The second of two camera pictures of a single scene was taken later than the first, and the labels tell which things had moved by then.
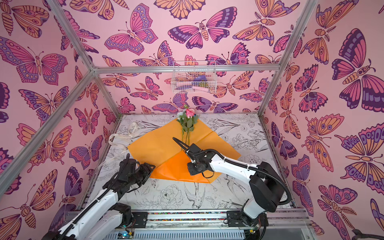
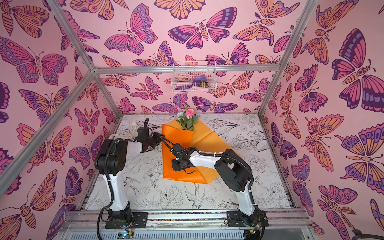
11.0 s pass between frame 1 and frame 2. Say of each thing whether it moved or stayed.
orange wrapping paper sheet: moved
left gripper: moved
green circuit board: stayed
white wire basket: stayed
